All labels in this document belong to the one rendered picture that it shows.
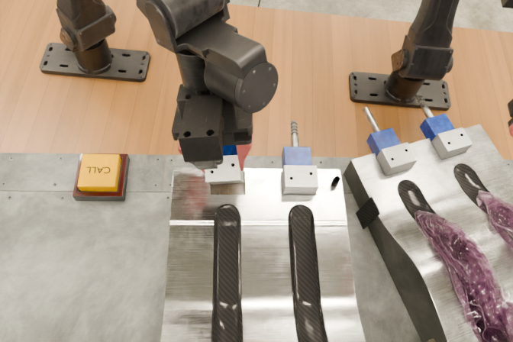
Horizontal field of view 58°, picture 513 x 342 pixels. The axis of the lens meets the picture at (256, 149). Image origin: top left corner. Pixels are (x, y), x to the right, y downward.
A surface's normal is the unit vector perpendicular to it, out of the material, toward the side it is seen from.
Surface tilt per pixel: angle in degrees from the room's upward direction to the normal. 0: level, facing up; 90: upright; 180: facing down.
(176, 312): 16
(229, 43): 20
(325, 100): 0
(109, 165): 0
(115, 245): 0
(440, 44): 60
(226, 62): 90
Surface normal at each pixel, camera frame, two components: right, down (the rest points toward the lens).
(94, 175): 0.08, -0.49
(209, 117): -0.09, -0.74
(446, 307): 0.16, -0.26
